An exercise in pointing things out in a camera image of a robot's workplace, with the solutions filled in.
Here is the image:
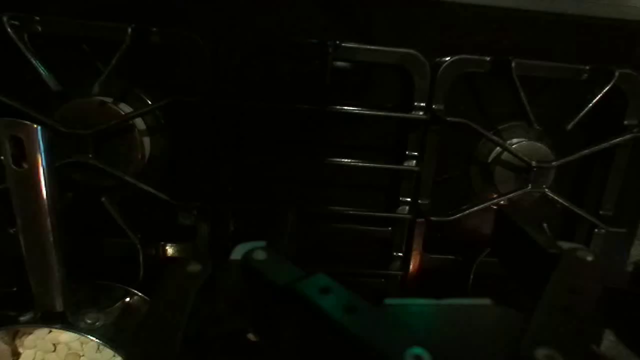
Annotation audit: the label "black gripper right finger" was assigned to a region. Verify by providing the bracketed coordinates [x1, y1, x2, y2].
[524, 245, 607, 360]

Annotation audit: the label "black gas stove top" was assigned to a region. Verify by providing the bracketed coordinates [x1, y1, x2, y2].
[0, 0, 640, 360]

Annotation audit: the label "cooked beans in pan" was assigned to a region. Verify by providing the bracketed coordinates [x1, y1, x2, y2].
[0, 324, 123, 360]

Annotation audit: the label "black cast iron stove grate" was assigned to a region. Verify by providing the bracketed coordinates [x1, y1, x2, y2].
[426, 55, 640, 272]
[317, 38, 433, 286]
[0, 13, 205, 307]

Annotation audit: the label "round gas burner cap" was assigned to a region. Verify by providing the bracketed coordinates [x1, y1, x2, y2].
[54, 95, 160, 181]
[473, 122, 559, 202]

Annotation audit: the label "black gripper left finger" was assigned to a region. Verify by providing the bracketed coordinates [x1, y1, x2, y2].
[227, 239, 436, 360]

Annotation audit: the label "black frying pan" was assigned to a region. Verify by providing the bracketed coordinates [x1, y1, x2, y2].
[0, 118, 154, 360]

